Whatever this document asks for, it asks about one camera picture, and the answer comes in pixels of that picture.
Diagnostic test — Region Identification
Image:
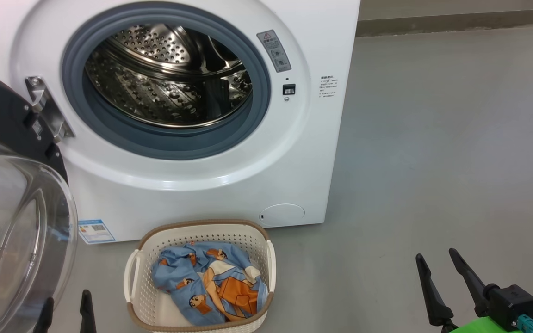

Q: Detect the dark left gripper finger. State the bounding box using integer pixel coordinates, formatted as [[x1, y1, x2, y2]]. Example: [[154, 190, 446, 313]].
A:
[[80, 290, 97, 333], [33, 297, 55, 333]]

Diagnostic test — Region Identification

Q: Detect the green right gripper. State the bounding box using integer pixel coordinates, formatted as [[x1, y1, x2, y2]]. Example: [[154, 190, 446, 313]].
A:
[[415, 248, 524, 333]]

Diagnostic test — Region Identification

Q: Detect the black round glass machine door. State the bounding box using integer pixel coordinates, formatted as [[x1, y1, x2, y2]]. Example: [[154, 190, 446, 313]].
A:
[[0, 67, 78, 333]]

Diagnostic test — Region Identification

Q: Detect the blue cartoon print garment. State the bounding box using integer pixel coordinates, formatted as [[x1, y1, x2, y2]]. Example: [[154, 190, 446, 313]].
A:
[[151, 241, 268, 326]]

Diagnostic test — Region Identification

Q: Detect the cream perforated laundry basket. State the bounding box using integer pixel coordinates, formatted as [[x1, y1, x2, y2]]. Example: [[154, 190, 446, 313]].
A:
[[124, 219, 277, 333]]

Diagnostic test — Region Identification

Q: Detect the white front-load washing machine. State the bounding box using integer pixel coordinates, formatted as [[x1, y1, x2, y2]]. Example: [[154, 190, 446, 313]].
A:
[[0, 0, 360, 245]]

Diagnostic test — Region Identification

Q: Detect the grey rubber door gasket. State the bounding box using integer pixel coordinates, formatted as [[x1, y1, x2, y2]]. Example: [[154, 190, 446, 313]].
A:
[[61, 6, 272, 160]]

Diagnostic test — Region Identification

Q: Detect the metal door hinge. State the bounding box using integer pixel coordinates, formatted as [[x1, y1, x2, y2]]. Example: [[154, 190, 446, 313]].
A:
[[25, 76, 75, 143]]

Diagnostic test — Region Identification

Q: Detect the blue energy label sticker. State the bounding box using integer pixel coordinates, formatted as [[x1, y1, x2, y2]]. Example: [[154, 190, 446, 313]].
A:
[[78, 219, 116, 244]]

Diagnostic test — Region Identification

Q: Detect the round white filter cover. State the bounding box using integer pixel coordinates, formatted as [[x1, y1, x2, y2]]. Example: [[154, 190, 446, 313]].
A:
[[259, 203, 305, 228]]

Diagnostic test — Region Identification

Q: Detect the perforated steel drum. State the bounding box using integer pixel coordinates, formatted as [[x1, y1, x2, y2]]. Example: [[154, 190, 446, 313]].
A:
[[85, 23, 253, 129]]

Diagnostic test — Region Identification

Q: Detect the small black text sticker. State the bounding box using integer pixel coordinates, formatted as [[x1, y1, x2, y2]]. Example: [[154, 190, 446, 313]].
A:
[[320, 75, 339, 99]]

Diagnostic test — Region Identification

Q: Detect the grey warning sticker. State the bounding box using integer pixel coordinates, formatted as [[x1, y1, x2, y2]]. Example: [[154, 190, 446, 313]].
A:
[[256, 30, 292, 73]]

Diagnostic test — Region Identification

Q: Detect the grey wall baseboard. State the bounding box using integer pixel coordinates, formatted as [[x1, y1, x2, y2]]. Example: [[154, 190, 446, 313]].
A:
[[356, 7, 533, 37]]

